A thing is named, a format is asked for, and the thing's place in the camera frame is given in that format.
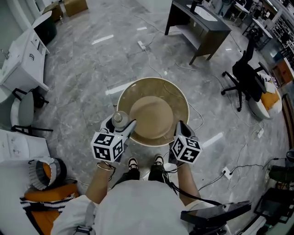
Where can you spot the orange sofa seat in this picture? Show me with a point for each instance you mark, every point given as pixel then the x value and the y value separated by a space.
pixel 57 191

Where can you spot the person's right leg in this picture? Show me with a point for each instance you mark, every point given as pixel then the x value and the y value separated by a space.
pixel 158 173

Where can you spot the white rectangular box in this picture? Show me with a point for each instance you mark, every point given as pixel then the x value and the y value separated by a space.
pixel 20 144

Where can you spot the large beige round tub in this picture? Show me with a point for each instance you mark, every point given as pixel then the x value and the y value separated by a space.
pixel 156 89

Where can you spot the person's left forearm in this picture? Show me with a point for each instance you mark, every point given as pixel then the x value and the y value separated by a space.
pixel 98 186

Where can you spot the black round device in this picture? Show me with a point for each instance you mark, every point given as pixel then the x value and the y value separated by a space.
pixel 290 154

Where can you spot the orange armchair cushion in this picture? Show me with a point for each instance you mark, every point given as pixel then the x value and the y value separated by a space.
pixel 269 101

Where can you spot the clear plastic bottle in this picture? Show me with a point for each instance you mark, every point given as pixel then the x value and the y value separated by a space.
pixel 119 119

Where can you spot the black metal rack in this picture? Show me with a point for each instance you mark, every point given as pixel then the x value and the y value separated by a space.
pixel 275 202

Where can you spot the black flat device box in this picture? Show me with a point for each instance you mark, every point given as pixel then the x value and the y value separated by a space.
pixel 216 212

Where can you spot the orange wooden cabinet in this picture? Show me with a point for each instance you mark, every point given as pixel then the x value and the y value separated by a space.
pixel 283 72

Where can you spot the person's shoe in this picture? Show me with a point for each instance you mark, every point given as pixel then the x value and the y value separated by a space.
pixel 159 160
pixel 133 163

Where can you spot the person's leg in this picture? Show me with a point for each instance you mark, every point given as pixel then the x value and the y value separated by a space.
pixel 129 176
pixel 158 173

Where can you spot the orange pillow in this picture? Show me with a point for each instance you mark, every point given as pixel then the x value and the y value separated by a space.
pixel 47 171

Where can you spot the large cardboard box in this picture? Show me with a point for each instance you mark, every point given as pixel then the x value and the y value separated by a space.
pixel 75 7

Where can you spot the black white striped blanket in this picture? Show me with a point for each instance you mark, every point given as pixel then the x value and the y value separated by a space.
pixel 46 203

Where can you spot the white round armchair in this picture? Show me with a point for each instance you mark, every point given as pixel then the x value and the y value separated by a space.
pixel 259 110

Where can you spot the black office chair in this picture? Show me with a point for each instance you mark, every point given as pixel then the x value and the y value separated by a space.
pixel 248 75

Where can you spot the person's right shoe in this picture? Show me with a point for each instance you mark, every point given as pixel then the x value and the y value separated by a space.
pixel 159 160

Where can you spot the small brown side table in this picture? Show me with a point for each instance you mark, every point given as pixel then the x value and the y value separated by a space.
pixel 54 11

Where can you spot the white power strip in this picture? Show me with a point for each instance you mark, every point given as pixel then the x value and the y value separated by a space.
pixel 141 45
pixel 260 133
pixel 227 173

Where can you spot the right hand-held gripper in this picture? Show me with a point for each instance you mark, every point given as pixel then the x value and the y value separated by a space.
pixel 186 151

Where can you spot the grey chair black frame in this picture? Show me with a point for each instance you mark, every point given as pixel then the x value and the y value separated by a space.
pixel 25 112

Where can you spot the dark vanity desk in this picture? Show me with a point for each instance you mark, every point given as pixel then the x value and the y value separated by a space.
pixel 216 34

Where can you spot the person's left leg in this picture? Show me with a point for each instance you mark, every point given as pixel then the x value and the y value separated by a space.
pixel 129 176

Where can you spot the woven grey basket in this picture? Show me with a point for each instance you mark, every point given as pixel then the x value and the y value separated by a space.
pixel 37 176

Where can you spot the white vanity cabinet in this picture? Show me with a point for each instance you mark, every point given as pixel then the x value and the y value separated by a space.
pixel 23 64

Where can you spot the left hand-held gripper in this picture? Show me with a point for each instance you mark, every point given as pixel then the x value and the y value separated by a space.
pixel 103 149

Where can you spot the person's right forearm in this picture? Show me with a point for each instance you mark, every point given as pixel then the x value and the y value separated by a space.
pixel 189 183

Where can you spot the person's white shirt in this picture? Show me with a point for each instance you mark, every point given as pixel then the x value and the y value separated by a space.
pixel 137 206

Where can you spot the person's left shoe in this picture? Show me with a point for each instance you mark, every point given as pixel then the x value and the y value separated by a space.
pixel 133 163

